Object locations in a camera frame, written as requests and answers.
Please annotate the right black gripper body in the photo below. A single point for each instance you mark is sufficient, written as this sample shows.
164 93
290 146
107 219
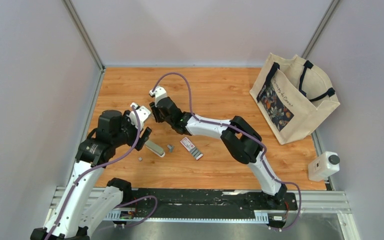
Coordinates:
159 116

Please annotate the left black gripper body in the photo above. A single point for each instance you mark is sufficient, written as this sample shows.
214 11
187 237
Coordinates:
129 131

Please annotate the grey-green stapler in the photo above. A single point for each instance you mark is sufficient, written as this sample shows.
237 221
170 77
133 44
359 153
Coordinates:
155 148

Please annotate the red white staple box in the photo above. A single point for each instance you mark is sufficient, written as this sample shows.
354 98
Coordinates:
191 148

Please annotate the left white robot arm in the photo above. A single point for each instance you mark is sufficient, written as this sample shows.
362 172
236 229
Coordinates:
72 220

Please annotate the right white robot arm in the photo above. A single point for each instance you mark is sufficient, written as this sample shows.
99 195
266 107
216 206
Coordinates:
242 142

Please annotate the cream floral tote bag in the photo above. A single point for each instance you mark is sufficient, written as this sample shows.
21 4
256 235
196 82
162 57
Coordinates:
294 96

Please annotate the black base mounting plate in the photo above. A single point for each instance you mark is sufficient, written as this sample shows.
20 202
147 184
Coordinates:
206 206

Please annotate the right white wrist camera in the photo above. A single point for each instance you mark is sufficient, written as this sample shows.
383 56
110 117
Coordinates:
157 94

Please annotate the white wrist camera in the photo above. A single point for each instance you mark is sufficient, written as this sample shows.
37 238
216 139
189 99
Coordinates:
157 94
139 115

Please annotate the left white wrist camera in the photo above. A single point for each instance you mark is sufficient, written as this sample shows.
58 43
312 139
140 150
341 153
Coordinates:
139 115

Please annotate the aluminium frame rail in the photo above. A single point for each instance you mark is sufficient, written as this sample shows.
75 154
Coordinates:
318 205

